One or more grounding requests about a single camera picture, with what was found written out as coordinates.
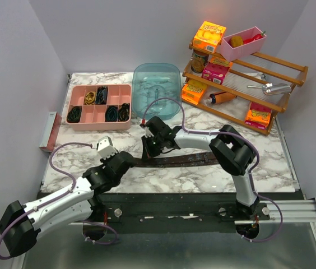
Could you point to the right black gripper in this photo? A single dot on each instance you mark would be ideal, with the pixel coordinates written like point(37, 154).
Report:
point(147, 153)

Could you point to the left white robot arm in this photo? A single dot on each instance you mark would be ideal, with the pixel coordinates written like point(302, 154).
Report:
point(22, 225)

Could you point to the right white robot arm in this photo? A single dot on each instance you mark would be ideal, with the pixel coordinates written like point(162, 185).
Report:
point(232, 152)

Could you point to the black yellow rolled tie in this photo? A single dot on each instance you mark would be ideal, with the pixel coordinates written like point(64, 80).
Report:
point(124, 112)

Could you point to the blue transparent plastic tub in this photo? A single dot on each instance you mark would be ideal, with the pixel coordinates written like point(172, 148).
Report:
point(155, 86)

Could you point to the orange box lower left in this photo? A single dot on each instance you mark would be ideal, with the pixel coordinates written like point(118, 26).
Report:
point(193, 90)

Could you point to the teal black rolled tie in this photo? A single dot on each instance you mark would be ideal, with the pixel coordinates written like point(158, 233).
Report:
point(111, 114)

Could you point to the orange pump bottle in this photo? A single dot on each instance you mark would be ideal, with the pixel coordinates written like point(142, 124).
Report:
point(219, 97)

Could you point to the dark blue rolled tie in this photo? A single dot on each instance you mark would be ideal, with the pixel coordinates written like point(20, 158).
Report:
point(101, 95)

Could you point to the pink compartment organizer tray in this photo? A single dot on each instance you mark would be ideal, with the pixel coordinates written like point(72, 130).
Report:
point(93, 116)

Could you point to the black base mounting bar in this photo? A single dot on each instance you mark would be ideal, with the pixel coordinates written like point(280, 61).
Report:
point(154, 213)

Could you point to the pink box middle shelf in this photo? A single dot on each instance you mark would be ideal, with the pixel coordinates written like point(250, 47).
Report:
point(216, 70)

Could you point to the yellow label can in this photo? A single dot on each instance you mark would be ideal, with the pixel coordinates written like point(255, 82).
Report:
point(199, 61)

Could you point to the dark green rolled tie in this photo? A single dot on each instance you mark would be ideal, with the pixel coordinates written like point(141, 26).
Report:
point(74, 114)

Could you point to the orange pink box lower right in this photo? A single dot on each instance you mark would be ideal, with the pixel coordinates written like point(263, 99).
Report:
point(258, 116)

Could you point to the wooden tiered shelf rack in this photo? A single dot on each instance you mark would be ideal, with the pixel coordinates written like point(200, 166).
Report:
point(237, 83)

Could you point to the pink rectangular bin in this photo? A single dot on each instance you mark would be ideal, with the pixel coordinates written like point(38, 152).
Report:
point(231, 54)

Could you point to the orange box top shelf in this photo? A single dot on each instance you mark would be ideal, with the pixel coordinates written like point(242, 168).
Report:
point(208, 36)

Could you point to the metal scoop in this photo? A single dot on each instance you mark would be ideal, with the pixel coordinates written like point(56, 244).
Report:
point(270, 89)

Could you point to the brown round toy fruit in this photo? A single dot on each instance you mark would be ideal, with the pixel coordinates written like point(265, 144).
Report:
point(236, 41)

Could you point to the red toy pepper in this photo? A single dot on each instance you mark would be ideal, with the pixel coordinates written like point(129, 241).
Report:
point(254, 38)

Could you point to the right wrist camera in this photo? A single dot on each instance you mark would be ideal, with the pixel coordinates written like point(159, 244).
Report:
point(148, 133)

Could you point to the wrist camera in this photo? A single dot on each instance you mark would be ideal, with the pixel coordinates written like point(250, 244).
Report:
point(105, 149)
point(148, 133)

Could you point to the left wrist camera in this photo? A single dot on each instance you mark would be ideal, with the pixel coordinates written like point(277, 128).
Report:
point(105, 149)

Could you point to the pink white box at wall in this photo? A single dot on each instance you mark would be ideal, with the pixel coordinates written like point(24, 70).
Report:
point(50, 132)

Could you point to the aluminium rail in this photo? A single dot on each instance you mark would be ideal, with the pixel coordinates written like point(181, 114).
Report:
point(293, 211)

